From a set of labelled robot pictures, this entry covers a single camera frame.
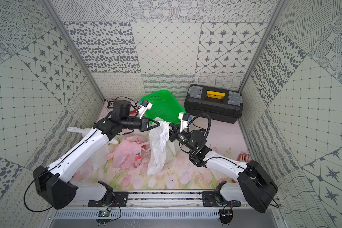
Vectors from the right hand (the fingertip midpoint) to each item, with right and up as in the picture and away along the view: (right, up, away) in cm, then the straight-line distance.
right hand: (163, 124), depth 71 cm
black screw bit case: (-48, +12, +44) cm, 66 cm away
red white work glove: (+50, -23, +16) cm, 57 cm away
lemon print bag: (0, -12, -3) cm, 13 cm away
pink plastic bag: (-20, -17, +5) cm, 27 cm away
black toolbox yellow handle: (+39, +11, +24) cm, 47 cm away
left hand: (0, -1, -4) cm, 5 cm away
